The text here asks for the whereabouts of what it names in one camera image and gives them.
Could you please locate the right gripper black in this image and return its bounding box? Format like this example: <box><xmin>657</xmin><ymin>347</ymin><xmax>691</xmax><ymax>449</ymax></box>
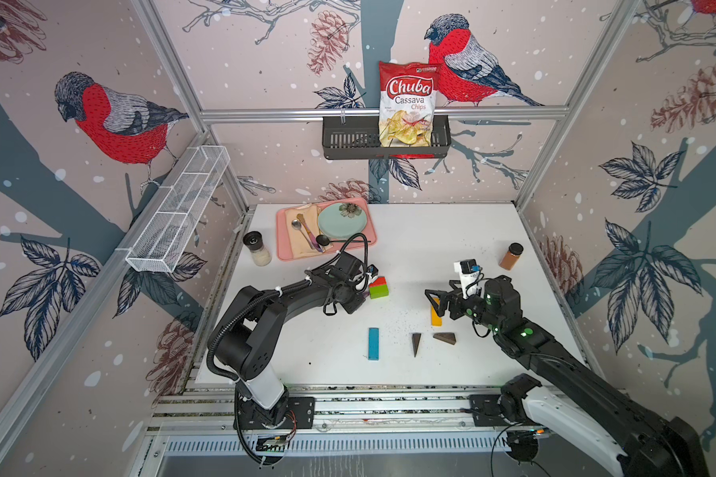
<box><xmin>424</xmin><ymin>278</ymin><xmax>503</xmax><ymax>337</ymax></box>

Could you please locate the green rectangular block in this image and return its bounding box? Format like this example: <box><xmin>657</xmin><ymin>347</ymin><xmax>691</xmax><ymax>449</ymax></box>
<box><xmin>369</xmin><ymin>284</ymin><xmax>389</xmax><ymax>299</ymax></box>

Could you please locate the red rectangular block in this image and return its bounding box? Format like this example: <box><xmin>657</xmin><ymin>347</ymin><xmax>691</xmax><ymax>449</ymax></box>
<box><xmin>371</xmin><ymin>276</ymin><xmax>387</xmax><ymax>287</ymax></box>

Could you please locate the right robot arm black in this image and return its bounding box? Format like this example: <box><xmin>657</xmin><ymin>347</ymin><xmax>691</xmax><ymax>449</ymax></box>
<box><xmin>425</xmin><ymin>275</ymin><xmax>709</xmax><ymax>476</ymax></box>

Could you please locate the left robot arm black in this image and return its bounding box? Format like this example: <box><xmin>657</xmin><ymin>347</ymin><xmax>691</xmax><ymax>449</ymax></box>
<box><xmin>205</xmin><ymin>252</ymin><xmax>378</xmax><ymax>429</ymax></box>

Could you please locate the orange long block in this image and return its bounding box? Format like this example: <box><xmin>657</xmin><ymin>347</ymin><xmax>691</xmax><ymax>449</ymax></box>
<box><xmin>431</xmin><ymin>307</ymin><xmax>443</xmax><ymax>327</ymax></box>

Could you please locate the brown triangle block right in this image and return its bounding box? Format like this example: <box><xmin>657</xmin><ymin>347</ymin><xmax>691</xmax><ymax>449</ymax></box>
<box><xmin>433</xmin><ymin>332</ymin><xmax>457</xmax><ymax>346</ymax></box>

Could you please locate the brown triangle block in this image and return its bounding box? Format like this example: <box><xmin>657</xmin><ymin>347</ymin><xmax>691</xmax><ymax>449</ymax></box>
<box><xmin>433</xmin><ymin>332</ymin><xmax>457</xmax><ymax>346</ymax></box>
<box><xmin>412</xmin><ymin>333</ymin><xmax>422</xmax><ymax>357</ymax></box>

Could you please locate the teal long block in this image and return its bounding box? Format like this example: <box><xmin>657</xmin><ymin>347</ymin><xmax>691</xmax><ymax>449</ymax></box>
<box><xmin>367</xmin><ymin>328</ymin><xmax>380</xmax><ymax>361</ymax></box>

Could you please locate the brown triangle block left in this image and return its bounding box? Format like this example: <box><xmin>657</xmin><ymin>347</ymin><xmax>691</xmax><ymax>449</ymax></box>
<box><xmin>412</xmin><ymin>333</ymin><xmax>422</xmax><ymax>357</ymax></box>

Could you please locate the black ladle spoon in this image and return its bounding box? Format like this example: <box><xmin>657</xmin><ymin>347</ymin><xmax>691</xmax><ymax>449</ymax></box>
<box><xmin>316</xmin><ymin>233</ymin><xmax>372</xmax><ymax>248</ymax></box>

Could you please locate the beige napkin on tray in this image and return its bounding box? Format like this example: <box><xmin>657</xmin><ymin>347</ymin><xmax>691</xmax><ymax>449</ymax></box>
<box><xmin>284</xmin><ymin>205</ymin><xmax>320</xmax><ymax>258</ymax></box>

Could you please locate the light green plate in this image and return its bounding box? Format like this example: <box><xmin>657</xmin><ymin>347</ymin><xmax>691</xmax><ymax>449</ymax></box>
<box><xmin>318</xmin><ymin>202</ymin><xmax>368</xmax><ymax>240</ymax></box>

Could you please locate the brown spice jar black lid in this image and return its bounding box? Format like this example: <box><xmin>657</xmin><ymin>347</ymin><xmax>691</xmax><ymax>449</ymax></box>
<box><xmin>499</xmin><ymin>242</ymin><xmax>524</xmax><ymax>270</ymax></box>

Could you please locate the pink tray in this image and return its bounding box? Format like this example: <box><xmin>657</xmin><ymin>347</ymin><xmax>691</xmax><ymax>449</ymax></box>
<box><xmin>276</xmin><ymin>198</ymin><xmax>377</xmax><ymax>262</ymax></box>

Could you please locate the silver spoon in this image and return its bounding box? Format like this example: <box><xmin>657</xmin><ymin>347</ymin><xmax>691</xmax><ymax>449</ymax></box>
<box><xmin>290</xmin><ymin>219</ymin><xmax>319</xmax><ymax>252</ymax></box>

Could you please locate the white spice jar black lid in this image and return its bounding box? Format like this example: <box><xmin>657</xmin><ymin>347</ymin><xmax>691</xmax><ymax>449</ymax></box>
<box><xmin>243</xmin><ymin>231</ymin><xmax>272</xmax><ymax>266</ymax></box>

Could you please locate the Chuba cassava chips bag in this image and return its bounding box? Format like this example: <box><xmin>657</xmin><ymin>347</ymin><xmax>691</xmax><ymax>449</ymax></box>
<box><xmin>378</xmin><ymin>62</ymin><xmax>440</xmax><ymax>148</ymax></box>

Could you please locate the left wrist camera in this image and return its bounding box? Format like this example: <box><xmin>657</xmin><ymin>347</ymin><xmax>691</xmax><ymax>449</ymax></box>
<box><xmin>366</xmin><ymin>264</ymin><xmax>379</xmax><ymax>287</ymax></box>

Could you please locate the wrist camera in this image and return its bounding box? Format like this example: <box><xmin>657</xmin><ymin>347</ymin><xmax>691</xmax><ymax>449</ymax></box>
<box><xmin>366</xmin><ymin>264</ymin><xmax>379</xmax><ymax>287</ymax></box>
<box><xmin>453</xmin><ymin>258</ymin><xmax>484</xmax><ymax>298</ymax></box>

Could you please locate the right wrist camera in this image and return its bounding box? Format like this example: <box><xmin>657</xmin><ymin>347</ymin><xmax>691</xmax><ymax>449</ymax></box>
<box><xmin>453</xmin><ymin>258</ymin><xmax>484</xmax><ymax>298</ymax></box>

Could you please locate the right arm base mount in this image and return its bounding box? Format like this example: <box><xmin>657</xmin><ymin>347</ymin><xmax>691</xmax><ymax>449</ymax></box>
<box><xmin>469</xmin><ymin>394</ymin><xmax>512</xmax><ymax>427</ymax></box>

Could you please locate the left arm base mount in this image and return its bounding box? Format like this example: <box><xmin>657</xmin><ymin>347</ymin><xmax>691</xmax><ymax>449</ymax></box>
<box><xmin>234</xmin><ymin>396</ymin><xmax>315</xmax><ymax>431</ymax></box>

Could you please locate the black wall basket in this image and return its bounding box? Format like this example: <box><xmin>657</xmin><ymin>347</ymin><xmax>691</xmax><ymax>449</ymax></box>
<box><xmin>321</xmin><ymin>116</ymin><xmax>451</xmax><ymax>160</ymax></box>

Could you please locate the white wire mesh shelf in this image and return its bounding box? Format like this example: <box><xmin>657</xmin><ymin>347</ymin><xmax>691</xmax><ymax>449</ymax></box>
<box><xmin>125</xmin><ymin>145</ymin><xmax>230</xmax><ymax>273</ymax></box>

